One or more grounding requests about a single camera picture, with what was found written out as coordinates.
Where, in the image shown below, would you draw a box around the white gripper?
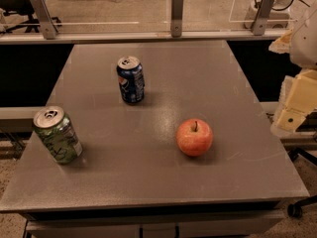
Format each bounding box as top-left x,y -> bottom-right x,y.
268,1 -> 317,137

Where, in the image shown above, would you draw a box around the blue pepsi can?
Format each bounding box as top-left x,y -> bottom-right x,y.
117,56 -> 145,104

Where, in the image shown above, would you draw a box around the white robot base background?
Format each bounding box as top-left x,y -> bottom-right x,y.
244,0 -> 294,30

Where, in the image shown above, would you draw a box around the green camouflage soda can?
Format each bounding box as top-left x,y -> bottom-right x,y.
33,106 -> 82,165

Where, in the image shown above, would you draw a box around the red apple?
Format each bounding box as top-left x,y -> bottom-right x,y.
176,118 -> 213,158

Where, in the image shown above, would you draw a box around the black office chair base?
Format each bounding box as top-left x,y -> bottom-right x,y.
286,146 -> 317,220

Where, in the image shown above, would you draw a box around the grey cabinet under table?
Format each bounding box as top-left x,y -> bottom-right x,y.
26,209 -> 284,238

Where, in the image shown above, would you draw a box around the black chair top left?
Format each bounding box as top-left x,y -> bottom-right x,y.
0,0 -> 62,35

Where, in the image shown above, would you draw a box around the right metal rail bracket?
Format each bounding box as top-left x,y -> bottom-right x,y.
251,0 -> 275,36

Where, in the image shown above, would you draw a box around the metal rail bracket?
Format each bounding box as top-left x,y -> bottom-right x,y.
251,0 -> 275,36
170,0 -> 184,38
30,0 -> 57,40

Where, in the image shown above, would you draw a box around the middle metal rail bracket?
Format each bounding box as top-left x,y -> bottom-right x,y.
170,0 -> 184,38

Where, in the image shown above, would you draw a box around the left metal rail bracket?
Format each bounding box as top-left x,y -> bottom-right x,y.
30,0 -> 57,40

